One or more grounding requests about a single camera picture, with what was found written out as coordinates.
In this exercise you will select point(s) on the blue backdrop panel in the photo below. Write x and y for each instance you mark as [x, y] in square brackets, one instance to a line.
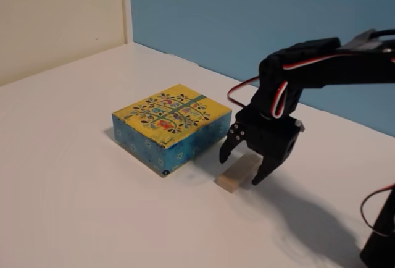
[216, 18]

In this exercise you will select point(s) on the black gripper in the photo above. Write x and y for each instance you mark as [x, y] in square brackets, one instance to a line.
[266, 135]

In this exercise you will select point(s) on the yellow and teal floral box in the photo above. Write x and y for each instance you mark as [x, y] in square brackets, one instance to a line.
[166, 116]

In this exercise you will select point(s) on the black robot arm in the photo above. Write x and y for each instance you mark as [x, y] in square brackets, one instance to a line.
[324, 67]

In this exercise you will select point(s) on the wooden Jenga block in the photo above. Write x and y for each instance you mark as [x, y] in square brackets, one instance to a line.
[234, 175]

